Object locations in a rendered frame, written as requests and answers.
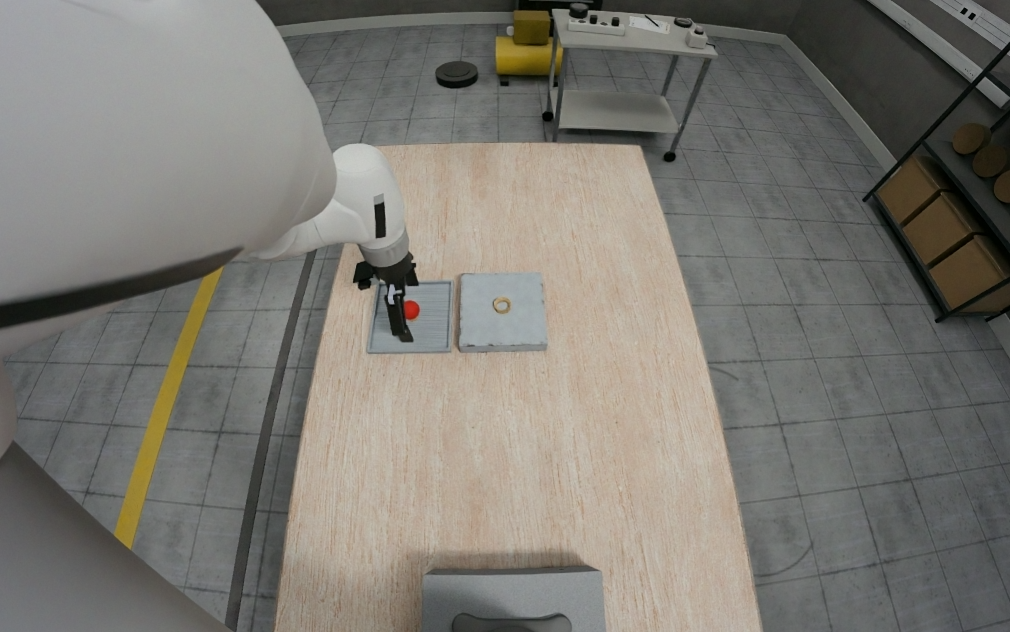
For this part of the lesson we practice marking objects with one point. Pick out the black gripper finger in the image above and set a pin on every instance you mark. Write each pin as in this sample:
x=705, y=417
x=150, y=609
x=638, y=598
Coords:
x=397, y=317
x=411, y=277

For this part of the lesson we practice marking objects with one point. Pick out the red ball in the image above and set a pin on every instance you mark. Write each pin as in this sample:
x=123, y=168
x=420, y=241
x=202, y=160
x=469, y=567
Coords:
x=411, y=309

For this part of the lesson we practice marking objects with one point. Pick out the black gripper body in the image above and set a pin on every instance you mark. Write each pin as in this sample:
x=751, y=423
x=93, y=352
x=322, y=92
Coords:
x=392, y=274

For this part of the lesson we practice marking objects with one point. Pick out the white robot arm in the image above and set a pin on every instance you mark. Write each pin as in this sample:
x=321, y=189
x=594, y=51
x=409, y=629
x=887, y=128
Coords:
x=144, y=143

